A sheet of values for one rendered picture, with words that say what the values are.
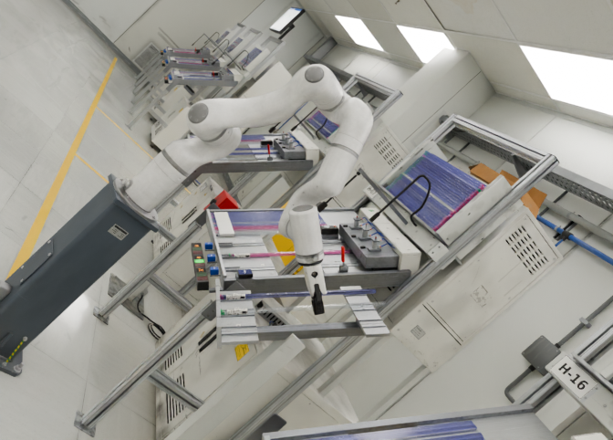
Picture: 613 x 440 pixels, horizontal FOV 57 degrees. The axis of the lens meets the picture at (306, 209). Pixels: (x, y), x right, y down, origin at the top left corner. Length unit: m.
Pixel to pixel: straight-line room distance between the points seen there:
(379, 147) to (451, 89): 2.19
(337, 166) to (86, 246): 0.85
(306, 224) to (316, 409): 1.03
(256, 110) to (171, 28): 8.83
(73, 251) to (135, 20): 8.81
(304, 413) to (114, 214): 1.11
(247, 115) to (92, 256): 0.68
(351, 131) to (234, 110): 0.39
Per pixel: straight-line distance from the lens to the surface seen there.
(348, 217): 2.70
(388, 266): 2.22
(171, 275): 3.63
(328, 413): 2.46
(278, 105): 1.80
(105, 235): 1.95
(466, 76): 5.74
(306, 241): 1.63
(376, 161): 3.62
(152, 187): 1.91
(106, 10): 10.62
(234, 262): 2.18
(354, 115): 1.70
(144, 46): 10.63
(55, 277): 2.02
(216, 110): 1.83
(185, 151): 1.89
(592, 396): 1.60
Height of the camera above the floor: 1.22
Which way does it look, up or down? 4 degrees down
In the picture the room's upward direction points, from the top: 48 degrees clockwise
